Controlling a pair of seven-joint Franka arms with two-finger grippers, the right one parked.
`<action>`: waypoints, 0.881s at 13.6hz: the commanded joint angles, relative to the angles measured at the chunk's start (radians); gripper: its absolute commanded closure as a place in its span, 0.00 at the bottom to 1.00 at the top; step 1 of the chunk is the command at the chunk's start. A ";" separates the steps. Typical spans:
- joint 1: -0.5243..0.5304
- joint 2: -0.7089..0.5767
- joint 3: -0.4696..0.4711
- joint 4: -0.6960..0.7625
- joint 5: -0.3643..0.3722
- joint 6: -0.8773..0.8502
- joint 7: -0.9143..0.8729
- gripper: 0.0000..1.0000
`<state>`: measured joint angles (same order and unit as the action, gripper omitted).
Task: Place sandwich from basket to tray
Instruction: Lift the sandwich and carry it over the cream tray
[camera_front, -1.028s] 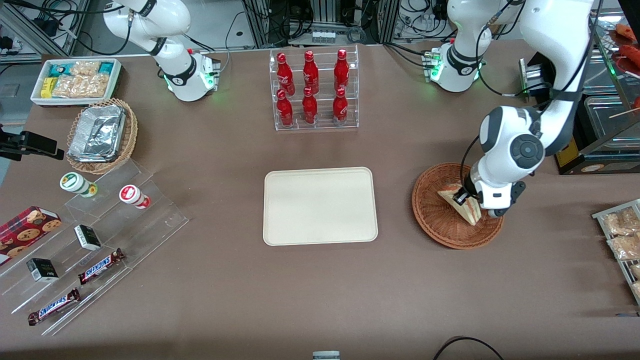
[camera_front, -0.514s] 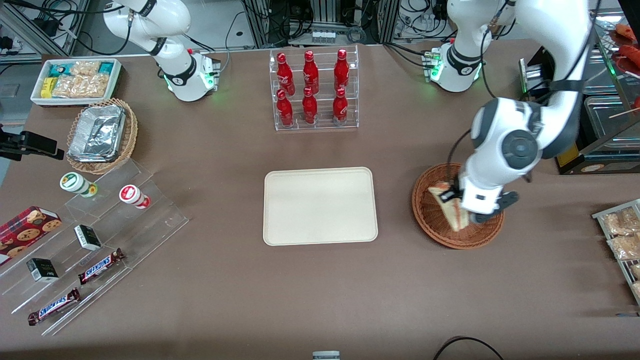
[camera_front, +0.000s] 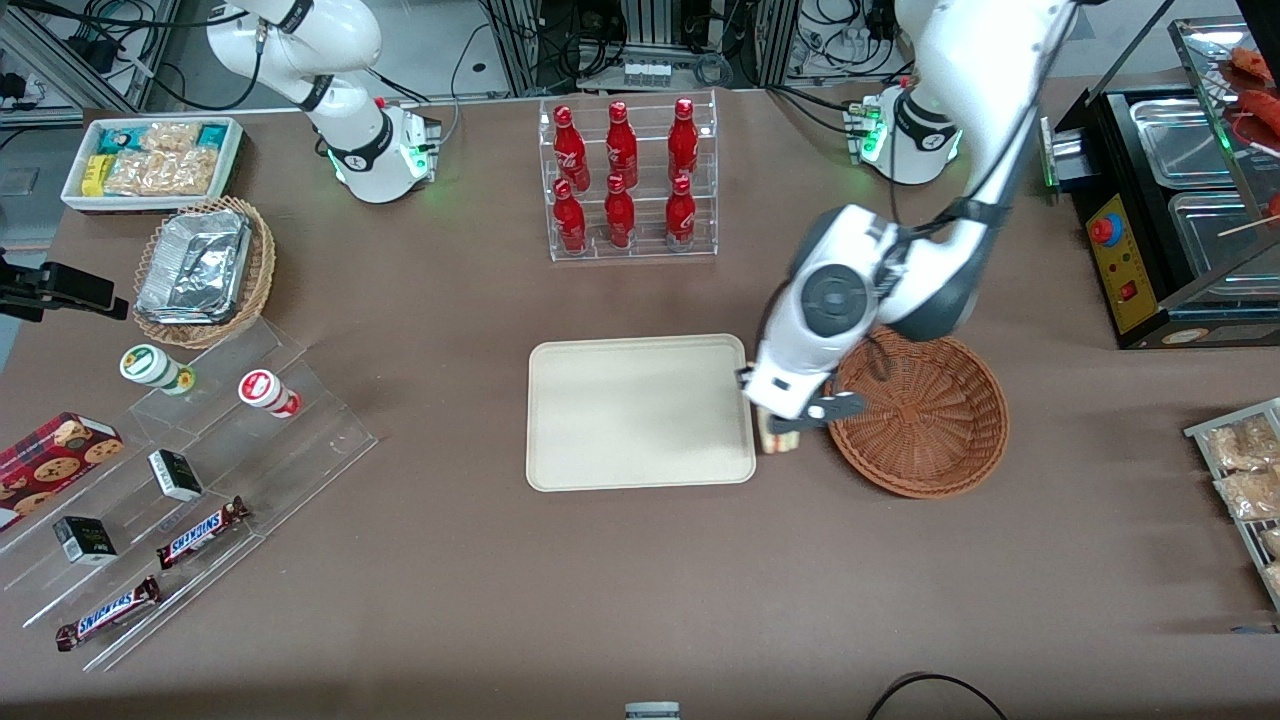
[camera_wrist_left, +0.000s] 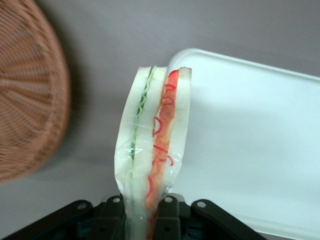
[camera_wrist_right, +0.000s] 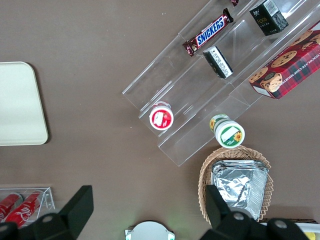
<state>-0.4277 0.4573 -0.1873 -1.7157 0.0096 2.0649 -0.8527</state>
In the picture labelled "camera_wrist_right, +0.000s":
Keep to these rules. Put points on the dark red candy wrapper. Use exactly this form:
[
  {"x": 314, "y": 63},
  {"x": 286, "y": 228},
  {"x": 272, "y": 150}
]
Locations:
[{"x": 235, "y": 2}]

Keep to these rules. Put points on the red lid yogurt cup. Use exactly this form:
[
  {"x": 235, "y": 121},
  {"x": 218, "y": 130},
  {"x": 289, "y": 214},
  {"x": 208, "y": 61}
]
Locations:
[{"x": 161, "y": 117}]

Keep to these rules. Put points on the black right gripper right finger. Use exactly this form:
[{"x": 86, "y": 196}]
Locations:
[{"x": 225, "y": 222}]

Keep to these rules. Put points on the small black labelled box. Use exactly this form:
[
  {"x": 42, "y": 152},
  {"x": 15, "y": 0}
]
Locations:
[{"x": 218, "y": 62}]

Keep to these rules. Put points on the Snickers chocolate bar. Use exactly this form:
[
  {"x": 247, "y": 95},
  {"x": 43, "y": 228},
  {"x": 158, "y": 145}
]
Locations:
[{"x": 210, "y": 31}]

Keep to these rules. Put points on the aluminium foil tray stack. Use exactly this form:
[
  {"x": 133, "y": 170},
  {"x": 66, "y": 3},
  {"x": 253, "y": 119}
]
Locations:
[{"x": 237, "y": 185}]

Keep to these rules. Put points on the light tan wicker basket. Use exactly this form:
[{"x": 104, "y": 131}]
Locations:
[{"x": 206, "y": 170}]

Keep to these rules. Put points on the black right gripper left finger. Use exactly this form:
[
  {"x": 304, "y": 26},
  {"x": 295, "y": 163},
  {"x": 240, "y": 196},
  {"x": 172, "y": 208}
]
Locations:
[{"x": 75, "y": 207}]

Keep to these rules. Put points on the red tartan cookie box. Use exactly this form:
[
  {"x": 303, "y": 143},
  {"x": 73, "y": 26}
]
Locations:
[{"x": 292, "y": 67}]

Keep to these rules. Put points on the clear acrylic stepped display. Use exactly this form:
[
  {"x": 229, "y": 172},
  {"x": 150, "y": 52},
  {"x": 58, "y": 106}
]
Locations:
[{"x": 175, "y": 82}]

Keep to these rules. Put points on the large black Face box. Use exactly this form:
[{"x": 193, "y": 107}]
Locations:
[{"x": 268, "y": 17}]

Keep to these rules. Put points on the white yellow package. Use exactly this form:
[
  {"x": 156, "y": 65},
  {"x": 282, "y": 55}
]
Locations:
[{"x": 312, "y": 232}]

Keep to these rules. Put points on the red Coca-Cola can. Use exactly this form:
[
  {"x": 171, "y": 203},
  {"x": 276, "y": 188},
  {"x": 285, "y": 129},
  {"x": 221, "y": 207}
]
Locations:
[
  {"x": 7, "y": 203},
  {"x": 25, "y": 208}
]

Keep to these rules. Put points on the green sunflower lid cup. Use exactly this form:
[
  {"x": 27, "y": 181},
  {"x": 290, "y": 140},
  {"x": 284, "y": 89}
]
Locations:
[{"x": 228, "y": 133}]

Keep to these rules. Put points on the cream white plastic tray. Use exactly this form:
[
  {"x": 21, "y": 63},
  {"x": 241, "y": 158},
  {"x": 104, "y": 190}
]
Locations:
[{"x": 20, "y": 105}]

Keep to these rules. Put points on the clear acrylic can dispenser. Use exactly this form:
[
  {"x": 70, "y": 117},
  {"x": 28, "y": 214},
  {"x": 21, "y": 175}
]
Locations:
[{"x": 48, "y": 197}]

